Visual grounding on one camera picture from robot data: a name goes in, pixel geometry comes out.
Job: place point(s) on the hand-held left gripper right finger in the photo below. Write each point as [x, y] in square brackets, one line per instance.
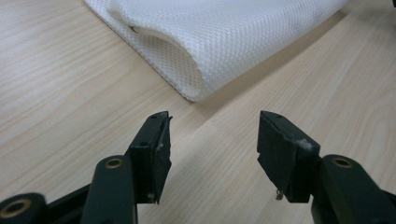
[289, 158]

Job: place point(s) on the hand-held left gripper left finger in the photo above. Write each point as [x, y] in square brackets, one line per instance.
[146, 161]

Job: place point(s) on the white cloth with drawing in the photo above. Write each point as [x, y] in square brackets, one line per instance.
[224, 40]

